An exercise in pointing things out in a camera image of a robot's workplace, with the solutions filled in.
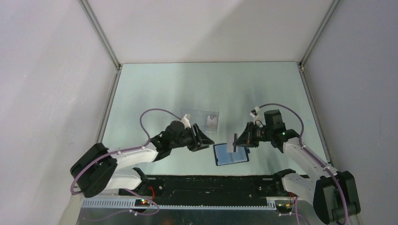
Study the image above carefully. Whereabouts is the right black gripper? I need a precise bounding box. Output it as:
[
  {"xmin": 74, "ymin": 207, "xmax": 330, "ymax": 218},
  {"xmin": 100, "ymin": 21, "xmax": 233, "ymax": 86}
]
[{"xmin": 233, "ymin": 121, "xmax": 273, "ymax": 148}]

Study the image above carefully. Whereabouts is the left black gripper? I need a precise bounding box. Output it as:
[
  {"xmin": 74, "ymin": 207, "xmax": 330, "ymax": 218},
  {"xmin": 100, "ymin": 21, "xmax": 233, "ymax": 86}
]
[{"xmin": 170, "ymin": 123, "xmax": 214, "ymax": 152}]

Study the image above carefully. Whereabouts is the blue leather card holder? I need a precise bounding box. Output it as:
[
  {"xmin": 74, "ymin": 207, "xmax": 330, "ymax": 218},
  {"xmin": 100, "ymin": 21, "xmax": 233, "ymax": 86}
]
[{"xmin": 213, "ymin": 143, "xmax": 250, "ymax": 166}]

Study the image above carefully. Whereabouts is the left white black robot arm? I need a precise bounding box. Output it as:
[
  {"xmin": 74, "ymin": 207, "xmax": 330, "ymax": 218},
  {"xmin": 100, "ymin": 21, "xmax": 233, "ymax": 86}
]
[{"xmin": 70, "ymin": 121, "xmax": 214, "ymax": 198}]

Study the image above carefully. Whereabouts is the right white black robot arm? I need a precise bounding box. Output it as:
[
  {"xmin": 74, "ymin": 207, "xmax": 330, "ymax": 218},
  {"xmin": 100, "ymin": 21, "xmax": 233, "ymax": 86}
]
[{"xmin": 234, "ymin": 107, "xmax": 361, "ymax": 225}]

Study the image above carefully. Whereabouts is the credit card in box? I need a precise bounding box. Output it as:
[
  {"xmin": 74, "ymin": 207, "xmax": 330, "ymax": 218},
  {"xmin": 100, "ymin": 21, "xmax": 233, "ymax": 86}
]
[{"xmin": 206, "ymin": 115, "xmax": 218, "ymax": 132}]

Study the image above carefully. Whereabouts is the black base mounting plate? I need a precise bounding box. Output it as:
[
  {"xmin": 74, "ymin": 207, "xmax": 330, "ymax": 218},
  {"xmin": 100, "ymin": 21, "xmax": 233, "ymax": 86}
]
[{"xmin": 134, "ymin": 175, "xmax": 291, "ymax": 206}]

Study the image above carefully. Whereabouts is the right controller board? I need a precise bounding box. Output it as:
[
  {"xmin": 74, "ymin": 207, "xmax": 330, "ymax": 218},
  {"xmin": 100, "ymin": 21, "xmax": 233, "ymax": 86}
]
[{"xmin": 276, "ymin": 203, "xmax": 294, "ymax": 216}]

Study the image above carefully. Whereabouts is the controller board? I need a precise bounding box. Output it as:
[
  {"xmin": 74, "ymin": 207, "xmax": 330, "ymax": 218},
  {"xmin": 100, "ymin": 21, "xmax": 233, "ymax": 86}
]
[
  {"xmin": 134, "ymin": 199, "xmax": 152, "ymax": 207},
  {"xmin": 276, "ymin": 203, "xmax": 294, "ymax": 216}
]

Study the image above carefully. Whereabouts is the left controller board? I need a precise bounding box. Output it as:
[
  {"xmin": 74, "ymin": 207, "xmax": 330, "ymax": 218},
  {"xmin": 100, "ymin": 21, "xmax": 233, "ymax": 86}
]
[{"xmin": 134, "ymin": 199, "xmax": 152, "ymax": 207}]

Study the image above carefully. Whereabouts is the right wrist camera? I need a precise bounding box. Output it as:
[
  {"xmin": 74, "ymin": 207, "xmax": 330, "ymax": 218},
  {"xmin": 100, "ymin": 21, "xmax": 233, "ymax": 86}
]
[{"xmin": 250, "ymin": 106, "xmax": 261, "ymax": 121}]

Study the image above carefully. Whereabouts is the grey slotted cable duct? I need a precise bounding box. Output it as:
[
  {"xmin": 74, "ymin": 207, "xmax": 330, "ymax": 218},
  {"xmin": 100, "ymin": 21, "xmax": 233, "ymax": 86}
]
[{"xmin": 81, "ymin": 198, "xmax": 276, "ymax": 210}]

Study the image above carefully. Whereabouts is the right aluminium frame post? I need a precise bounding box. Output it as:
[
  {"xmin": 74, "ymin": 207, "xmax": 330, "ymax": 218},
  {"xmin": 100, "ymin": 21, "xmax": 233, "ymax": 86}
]
[{"xmin": 299, "ymin": 0, "xmax": 342, "ymax": 67}]

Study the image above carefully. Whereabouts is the aluminium frame post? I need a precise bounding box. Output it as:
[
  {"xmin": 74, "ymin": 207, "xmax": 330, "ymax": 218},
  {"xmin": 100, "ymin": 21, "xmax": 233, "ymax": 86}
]
[
  {"xmin": 299, "ymin": 0, "xmax": 342, "ymax": 67},
  {"xmin": 78, "ymin": 0, "xmax": 121, "ymax": 70}
]

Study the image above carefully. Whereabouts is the left aluminium frame post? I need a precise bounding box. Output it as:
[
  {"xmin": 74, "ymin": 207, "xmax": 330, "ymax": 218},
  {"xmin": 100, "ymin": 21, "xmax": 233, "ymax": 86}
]
[{"xmin": 78, "ymin": 0, "xmax": 121, "ymax": 70}]

